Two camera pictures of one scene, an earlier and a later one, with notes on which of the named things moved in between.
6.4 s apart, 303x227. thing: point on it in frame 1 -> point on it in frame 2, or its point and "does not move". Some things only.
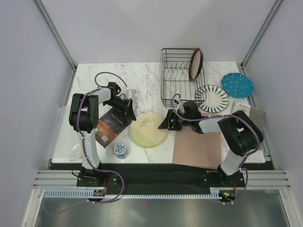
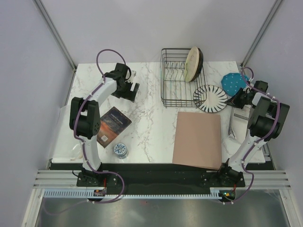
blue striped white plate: x=211 y=98 does not move
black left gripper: x=129 y=111 -> x=129 y=95
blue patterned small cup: x=120 y=150 does not move
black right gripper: x=166 y=124 -> x=234 y=100
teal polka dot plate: x=237 y=85 does not move
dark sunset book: x=111 y=124 does not move
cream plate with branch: x=144 y=130 -> x=191 y=64
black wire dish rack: x=175 y=83 does not move
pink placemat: x=200 y=150 does not move
